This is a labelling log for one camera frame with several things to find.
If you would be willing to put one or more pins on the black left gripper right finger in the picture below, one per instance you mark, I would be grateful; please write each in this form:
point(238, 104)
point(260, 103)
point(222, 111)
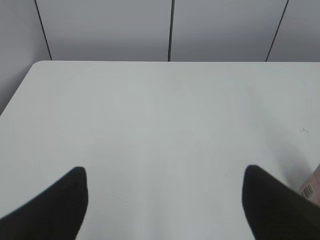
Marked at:
point(274, 211)

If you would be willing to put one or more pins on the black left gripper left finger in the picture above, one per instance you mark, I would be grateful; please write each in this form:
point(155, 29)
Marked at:
point(57, 213)

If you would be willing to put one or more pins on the peach oolong tea bottle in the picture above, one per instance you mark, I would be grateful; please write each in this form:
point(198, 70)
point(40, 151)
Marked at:
point(310, 189)

